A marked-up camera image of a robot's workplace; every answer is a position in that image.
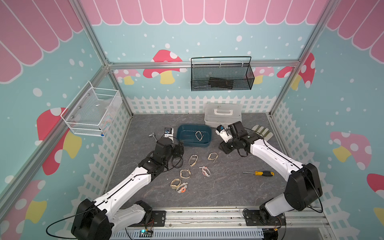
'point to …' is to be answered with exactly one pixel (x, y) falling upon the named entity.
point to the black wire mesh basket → (219, 73)
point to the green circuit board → (144, 233)
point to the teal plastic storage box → (194, 135)
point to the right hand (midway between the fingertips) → (222, 144)
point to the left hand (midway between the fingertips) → (175, 142)
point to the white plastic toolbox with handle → (217, 114)
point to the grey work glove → (262, 131)
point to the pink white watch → (205, 171)
